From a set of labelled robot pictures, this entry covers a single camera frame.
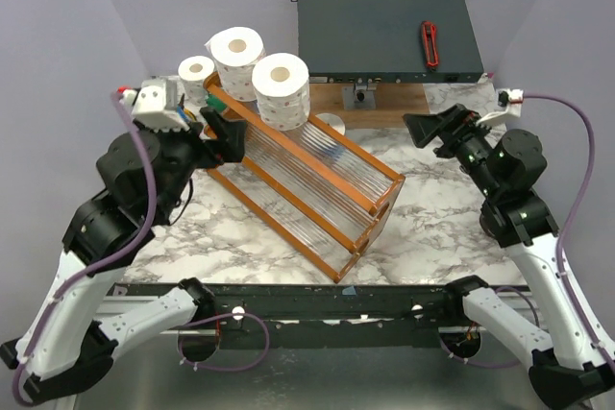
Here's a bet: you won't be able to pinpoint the small green object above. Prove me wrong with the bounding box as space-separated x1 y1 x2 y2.
206 94 227 113

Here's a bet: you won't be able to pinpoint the white red-dotted paper roll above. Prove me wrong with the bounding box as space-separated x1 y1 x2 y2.
205 27 265 102

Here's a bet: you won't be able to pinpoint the orange wooden shelf rack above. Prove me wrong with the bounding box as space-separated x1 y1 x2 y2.
203 74 405 283

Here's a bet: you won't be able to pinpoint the plain white paper roll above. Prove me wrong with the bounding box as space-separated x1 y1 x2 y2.
178 56 215 107

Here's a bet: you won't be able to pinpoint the red black utility knife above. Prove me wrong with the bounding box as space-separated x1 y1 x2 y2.
420 21 439 71

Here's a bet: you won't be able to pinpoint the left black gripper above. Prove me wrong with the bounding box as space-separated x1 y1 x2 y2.
139 104 250 219

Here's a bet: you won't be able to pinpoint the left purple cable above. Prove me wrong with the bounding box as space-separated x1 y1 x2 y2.
10 88 271 406

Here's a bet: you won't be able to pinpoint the brown wooden board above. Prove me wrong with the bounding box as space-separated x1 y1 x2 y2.
310 84 430 130

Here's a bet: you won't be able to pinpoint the black yellow pliers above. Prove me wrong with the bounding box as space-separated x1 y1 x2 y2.
177 93 197 124

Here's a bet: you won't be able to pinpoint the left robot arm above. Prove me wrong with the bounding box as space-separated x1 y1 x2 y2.
1 109 247 407

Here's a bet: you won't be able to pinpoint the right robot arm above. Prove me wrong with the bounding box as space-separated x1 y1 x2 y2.
404 105 614 409

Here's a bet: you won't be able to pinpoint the grey metal stand bracket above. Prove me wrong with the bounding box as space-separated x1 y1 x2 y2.
342 83 377 110

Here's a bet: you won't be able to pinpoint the aluminium frame rail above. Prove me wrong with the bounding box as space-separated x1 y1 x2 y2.
55 76 169 410

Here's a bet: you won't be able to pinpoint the dark grey rack-mount device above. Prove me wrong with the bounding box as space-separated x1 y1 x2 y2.
291 0 484 84

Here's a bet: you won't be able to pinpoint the white roll behind shelf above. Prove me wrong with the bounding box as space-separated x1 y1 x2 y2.
316 113 346 135

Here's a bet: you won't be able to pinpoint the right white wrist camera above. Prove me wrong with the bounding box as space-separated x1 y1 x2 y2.
477 88 524 128

